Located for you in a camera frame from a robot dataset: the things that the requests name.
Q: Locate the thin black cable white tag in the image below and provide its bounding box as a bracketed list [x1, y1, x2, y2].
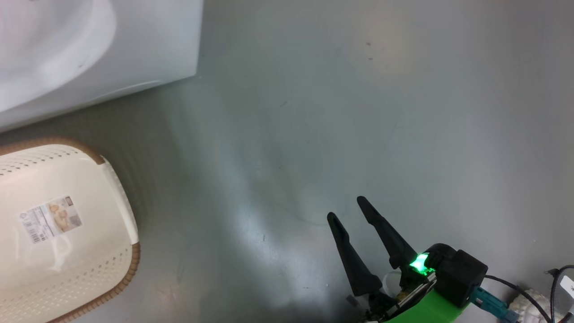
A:
[545, 265, 574, 323]

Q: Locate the white front-load washing machine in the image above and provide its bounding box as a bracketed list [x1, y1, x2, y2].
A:
[0, 0, 204, 133]

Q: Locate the black cable teal connector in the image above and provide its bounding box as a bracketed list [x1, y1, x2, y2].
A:
[470, 275, 554, 323]

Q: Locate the white perforated basket brown rim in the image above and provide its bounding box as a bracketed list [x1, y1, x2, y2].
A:
[0, 137, 141, 323]

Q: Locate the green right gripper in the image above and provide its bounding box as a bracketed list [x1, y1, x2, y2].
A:
[327, 196, 471, 323]

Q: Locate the paper product label sticker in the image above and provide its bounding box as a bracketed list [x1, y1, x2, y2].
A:
[19, 195, 83, 244]

